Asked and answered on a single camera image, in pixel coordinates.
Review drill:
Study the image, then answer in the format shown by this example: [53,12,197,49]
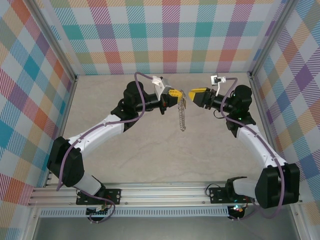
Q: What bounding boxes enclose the large grey metal keyring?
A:
[176,89,189,132]

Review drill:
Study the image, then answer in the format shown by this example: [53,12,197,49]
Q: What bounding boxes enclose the circuit board with orange part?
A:
[228,203,248,219]

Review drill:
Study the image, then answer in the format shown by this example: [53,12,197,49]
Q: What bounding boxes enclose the circuit board with green connector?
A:
[85,203,112,218]

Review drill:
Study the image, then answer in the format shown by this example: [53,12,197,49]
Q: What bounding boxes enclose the grey sheet metal panel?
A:
[24,216,308,240]

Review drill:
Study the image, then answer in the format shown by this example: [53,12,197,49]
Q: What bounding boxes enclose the aluminium side rail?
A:
[43,74,79,188]
[249,73,287,185]

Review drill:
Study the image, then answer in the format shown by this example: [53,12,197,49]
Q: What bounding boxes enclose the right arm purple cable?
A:
[221,77,287,222]

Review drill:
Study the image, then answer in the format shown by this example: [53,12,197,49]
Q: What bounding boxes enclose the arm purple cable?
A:
[56,71,155,224]
[221,77,287,222]

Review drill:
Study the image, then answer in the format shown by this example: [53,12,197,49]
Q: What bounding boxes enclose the aluminium corner post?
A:
[248,0,298,81]
[24,0,78,83]

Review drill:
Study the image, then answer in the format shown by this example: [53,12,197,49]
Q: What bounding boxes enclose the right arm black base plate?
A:
[208,186,255,205]

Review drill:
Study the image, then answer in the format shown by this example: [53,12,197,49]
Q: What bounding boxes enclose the aluminium mounting rail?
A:
[26,181,304,208]

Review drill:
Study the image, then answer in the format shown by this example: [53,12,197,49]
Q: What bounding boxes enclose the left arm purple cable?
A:
[56,71,155,224]

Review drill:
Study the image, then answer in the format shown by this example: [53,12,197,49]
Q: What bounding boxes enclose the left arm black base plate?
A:
[75,187,122,206]

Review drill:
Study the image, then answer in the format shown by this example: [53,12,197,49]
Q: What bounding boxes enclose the white slotted cable duct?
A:
[39,206,230,218]

